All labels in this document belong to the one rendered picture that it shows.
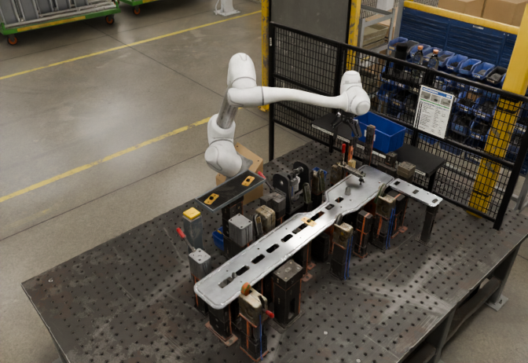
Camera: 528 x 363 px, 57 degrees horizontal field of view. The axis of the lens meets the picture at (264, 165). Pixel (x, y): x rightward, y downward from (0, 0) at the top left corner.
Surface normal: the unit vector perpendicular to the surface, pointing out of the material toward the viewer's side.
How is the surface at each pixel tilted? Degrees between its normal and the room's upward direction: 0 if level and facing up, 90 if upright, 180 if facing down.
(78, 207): 0
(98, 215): 0
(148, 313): 0
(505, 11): 90
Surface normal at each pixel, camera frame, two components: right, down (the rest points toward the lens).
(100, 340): 0.00, -0.83
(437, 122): -0.70, 0.40
